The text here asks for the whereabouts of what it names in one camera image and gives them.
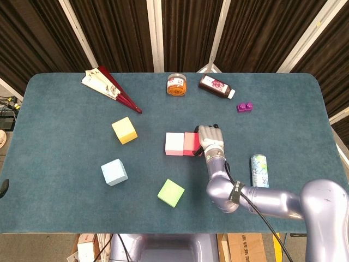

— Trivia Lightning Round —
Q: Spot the green foam cube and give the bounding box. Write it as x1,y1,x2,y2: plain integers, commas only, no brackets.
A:
157,178,185,209

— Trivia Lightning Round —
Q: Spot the yellow foam cube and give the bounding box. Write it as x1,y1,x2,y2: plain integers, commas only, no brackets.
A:
111,116,139,145

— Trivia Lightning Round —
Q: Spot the dark brown curtain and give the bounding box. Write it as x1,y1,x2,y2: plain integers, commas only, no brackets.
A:
0,0,349,142

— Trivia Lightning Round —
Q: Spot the floor cable bundle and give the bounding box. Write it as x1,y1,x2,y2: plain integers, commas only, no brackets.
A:
0,95,21,112

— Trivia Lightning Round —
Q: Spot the silver robot torso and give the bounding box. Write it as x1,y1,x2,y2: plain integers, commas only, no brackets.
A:
109,233,220,262

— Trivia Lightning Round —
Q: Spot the folding fan with red ribs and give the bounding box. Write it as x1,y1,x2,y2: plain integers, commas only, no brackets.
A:
81,65,143,115

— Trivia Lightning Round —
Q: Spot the brown cardboard box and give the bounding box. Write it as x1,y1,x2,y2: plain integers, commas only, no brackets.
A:
226,233,268,262

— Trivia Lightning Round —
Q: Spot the white frame post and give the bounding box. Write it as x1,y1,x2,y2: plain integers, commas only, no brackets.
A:
146,0,165,73
275,0,342,74
196,0,233,74
0,77,25,102
328,108,349,126
58,0,97,72

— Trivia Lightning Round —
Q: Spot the light pink foam cube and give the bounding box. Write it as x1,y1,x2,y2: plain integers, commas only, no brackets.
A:
165,132,185,157

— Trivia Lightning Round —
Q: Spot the brown bottle with white cap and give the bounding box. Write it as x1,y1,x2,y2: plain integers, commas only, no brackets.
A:
197,74,236,100

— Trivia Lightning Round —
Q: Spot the yellow post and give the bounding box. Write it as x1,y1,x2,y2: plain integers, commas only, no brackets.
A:
272,233,283,262

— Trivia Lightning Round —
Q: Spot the black box on floor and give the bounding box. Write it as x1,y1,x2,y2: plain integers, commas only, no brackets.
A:
0,116,16,130

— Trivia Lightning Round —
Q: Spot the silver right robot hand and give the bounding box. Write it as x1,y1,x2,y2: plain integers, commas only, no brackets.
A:
192,124,225,158

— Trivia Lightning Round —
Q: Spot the light wooden board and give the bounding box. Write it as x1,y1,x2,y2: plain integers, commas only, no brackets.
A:
220,234,232,262

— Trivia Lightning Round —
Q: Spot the blue green drink can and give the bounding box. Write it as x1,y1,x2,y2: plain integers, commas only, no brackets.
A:
250,154,270,188

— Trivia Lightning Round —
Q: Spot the teal felt table cover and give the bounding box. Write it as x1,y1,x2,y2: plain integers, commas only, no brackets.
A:
0,72,349,235

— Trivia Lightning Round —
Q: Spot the black torso cable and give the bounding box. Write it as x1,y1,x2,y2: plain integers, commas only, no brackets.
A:
116,234,130,262

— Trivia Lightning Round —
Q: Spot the white cardboard box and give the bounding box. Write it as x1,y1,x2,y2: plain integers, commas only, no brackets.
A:
67,233,114,262

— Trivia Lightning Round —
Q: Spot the red foam cube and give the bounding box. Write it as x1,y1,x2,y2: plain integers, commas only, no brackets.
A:
183,132,204,158

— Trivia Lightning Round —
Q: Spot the black velcro strap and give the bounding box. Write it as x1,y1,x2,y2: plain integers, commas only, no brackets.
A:
228,180,245,204

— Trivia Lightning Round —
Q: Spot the light blue foam cube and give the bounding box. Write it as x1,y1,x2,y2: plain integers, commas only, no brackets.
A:
100,158,129,187

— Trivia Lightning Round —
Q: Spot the clear jar with orange contents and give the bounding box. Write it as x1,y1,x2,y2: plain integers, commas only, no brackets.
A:
166,73,188,97

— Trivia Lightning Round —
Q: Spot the purple toy brick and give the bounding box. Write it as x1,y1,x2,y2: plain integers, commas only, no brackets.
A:
236,102,254,114

